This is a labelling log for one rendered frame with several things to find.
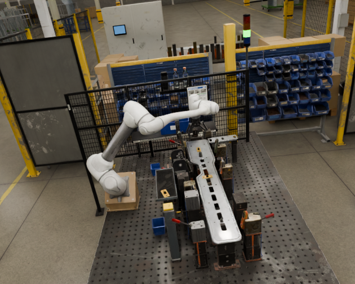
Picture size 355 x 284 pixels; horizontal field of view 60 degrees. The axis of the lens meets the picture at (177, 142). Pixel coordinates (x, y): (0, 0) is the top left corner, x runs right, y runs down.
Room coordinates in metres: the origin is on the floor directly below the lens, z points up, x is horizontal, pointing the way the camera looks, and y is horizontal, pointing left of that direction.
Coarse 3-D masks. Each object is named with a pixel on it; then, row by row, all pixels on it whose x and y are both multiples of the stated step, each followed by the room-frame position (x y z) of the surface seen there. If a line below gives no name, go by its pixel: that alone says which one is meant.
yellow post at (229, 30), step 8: (224, 24) 3.19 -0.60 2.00; (232, 24) 3.14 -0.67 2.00; (224, 32) 3.18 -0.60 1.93; (232, 32) 3.14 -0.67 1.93; (224, 40) 3.19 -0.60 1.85; (232, 40) 3.14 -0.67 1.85; (224, 48) 3.21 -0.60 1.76; (232, 48) 3.14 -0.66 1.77; (232, 56) 3.14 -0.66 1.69; (232, 64) 3.14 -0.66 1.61; (232, 80) 3.14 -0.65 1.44; (232, 88) 3.14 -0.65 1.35; (232, 112) 3.14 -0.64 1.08; (232, 120) 3.14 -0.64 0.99; (232, 128) 3.14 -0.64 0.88
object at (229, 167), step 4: (228, 164) 2.15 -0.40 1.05; (224, 168) 2.11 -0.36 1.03; (228, 168) 2.11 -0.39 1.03; (232, 168) 2.12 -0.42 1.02; (224, 172) 2.11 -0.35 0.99; (228, 172) 2.12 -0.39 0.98; (232, 172) 2.12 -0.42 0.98; (224, 176) 2.11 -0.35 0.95; (228, 176) 2.11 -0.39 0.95; (232, 176) 2.12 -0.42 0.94; (224, 180) 2.12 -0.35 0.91; (228, 180) 2.12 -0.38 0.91; (232, 180) 2.16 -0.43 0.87; (224, 184) 2.12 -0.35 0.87; (228, 184) 2.12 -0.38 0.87; (232, 184) 2.16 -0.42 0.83; (224, 188) 2.12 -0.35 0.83; (228, 188) 2.12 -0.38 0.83; (228, 192) 2.11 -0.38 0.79; (232, 192) 2.12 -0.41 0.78; (228, 196) 2.11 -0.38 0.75; (228, 200) 2.11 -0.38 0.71
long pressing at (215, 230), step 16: (192, 144) 2.66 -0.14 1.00; (208, 144) 2.62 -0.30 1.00; (192, 160) 2.36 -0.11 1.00; (208, 160) 2.33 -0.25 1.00; (208, 192) 1.87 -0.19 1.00; (224, 192) 1.85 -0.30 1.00; (208, 208) 1.69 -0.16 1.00; (224, 208) 1.67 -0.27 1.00; (208, 224) 1.53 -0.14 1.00; (224, 240) 1.38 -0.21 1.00
